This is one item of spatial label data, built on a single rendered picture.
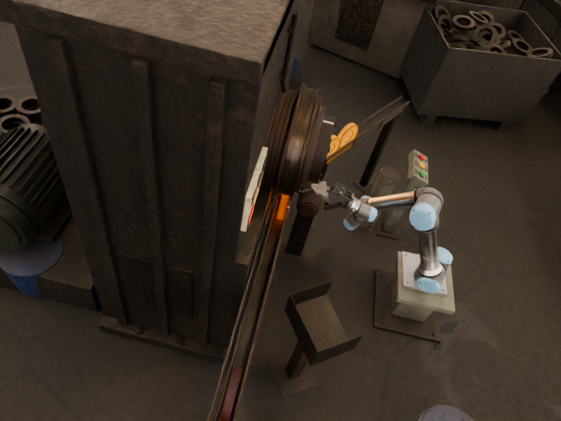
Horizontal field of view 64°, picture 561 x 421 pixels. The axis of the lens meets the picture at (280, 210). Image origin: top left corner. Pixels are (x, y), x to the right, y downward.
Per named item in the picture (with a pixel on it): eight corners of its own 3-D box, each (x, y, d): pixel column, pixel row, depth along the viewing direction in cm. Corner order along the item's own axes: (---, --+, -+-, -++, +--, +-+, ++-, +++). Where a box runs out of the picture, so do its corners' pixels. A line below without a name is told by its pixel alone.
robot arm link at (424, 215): (447, 279, 236) (442, 193, 207) (439, 299, 226) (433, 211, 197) (424, 274, 243) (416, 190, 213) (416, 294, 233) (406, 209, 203)
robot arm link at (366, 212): (368, 225, 229) (378, 218, 223) (350, 216, 227) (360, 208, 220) (370, 214, 234) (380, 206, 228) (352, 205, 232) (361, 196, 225)
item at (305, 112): (270, 219, 188) (290, 133, 153) (290, 147, 219) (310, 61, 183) (285, 222, 188) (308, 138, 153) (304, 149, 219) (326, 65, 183)
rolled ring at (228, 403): (244, 362, 157) (235, 359, 157) (229, 418, 147) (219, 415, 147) (240, 376, 172) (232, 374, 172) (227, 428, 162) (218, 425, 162)
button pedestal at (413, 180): (375, 237, 306) (408, 174, 260) (376, 211, 322) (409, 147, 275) (397, 243, 306) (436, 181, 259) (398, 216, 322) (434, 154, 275)
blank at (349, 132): (337, 129, 247) (342, 133, 246) (356, 118, 254) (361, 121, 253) (333, 149, 260) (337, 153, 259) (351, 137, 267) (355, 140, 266)
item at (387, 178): (355, 230, 308) (380, 177, 268) (356, 216, 316) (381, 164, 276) (372, 234, 308) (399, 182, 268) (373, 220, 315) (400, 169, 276)
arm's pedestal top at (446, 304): (447, 266, 267) (451, 263, 263) (452, 315, 246) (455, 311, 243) (395, 254, 266) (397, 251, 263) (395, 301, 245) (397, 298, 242)
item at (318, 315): (285, 409, 226) (317, 352, 171) (266, 360, 240) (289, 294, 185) (321, 394, 233) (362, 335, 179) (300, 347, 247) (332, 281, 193)
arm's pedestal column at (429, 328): (436, 285, 289) (453, 262, 269) (439, 342, 263) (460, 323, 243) (375, 271, 288) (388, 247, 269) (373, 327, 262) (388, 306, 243)
